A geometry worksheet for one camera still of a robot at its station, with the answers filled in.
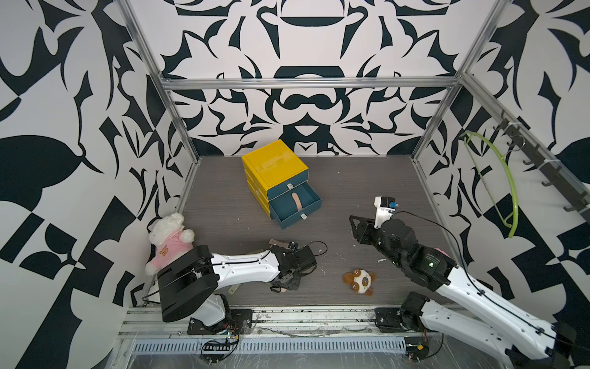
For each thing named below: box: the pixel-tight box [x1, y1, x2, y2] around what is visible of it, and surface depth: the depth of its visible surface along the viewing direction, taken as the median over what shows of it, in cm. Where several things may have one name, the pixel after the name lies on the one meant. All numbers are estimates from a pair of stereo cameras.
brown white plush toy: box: [342, 269, 376, 297], surface depth 82 cm
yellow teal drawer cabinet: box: [241, 139, 322, 230], surface depth 89 cm
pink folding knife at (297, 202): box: [291, 192, 304, 212], surface depth 96 cm
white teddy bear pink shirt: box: [144, 212, 196, 276], surface depth 86 cm
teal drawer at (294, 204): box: [268, 179, 323, 230], surface depth 91 cm
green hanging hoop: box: [460, 130, 519, 239], surface depth 74 cm
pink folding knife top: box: [268, 238, 289, 249], surface depth 93 cm
